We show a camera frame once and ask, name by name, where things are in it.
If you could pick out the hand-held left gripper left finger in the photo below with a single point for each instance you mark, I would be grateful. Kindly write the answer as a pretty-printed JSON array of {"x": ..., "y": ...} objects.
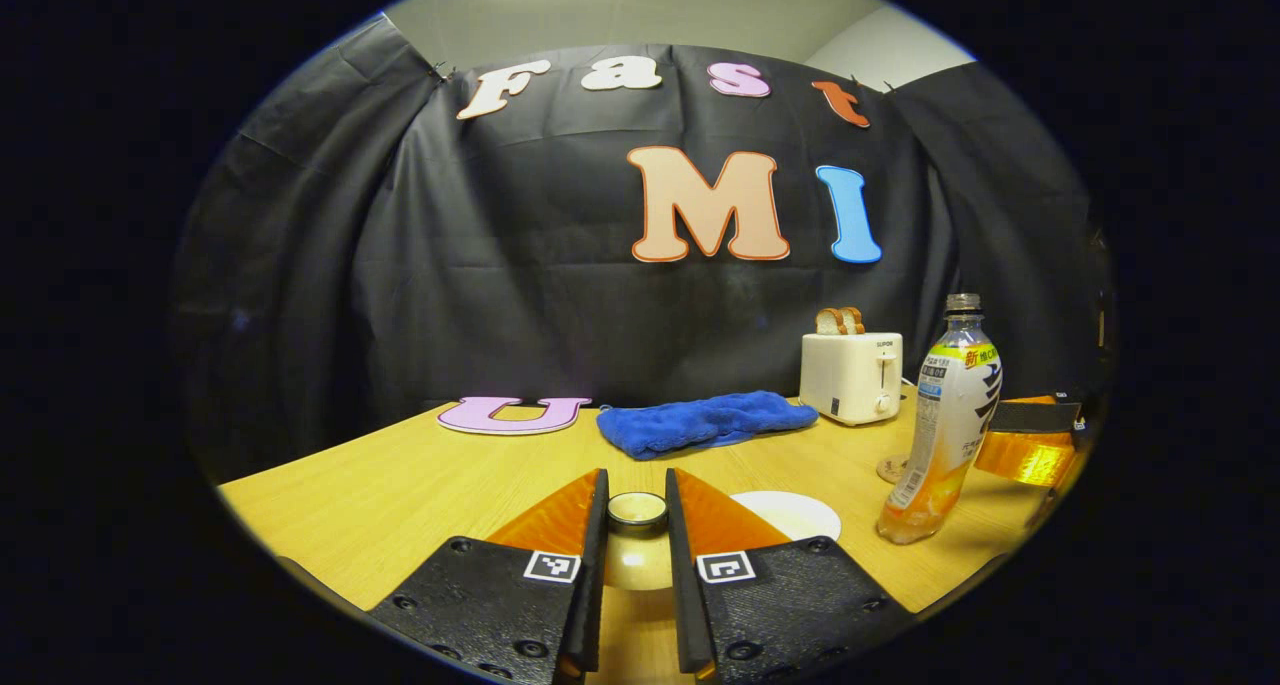
[{"x": 592, "y": 565}]

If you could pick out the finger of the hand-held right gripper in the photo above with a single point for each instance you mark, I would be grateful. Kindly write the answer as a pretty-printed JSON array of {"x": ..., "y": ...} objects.
[
  {"x": 1040, "y": 417},
  {"x": 1025, "y": 458}
]

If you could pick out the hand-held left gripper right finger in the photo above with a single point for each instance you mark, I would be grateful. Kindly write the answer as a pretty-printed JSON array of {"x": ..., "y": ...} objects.
[{"x": 682, "y": 565}]

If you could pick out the cream teacup lid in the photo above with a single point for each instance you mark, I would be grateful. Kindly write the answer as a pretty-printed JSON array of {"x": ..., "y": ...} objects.
[{"x": 637, "y": 565}]

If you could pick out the clear water bottle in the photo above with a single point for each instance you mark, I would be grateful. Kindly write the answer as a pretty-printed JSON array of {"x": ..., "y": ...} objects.
[{"x": 945, "y": 415}]

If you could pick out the round brown coaster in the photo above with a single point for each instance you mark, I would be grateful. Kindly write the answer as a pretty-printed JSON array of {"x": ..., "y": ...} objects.
[{"x": 890, "y": 470}]

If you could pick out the blue towel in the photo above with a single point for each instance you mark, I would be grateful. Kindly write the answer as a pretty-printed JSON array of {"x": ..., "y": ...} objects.
[{"x": 700, "y": 423}]

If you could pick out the pink paper cutout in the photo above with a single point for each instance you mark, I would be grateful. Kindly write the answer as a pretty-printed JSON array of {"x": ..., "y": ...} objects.
[{"x": 510, "y": 423}]

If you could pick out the white toaster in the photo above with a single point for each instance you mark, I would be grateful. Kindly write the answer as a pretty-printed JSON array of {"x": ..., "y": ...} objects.
[{"x": 845, "y": 375}]

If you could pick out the bread slice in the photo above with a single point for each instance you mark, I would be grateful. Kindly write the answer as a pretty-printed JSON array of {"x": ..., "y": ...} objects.
[
  {"x": 828, "y": 321},
  {"x": 853, "y": 319}
]

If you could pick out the black backdrop cloth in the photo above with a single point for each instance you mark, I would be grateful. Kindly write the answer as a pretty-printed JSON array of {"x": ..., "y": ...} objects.
[{"x": 500, "y": 265}]

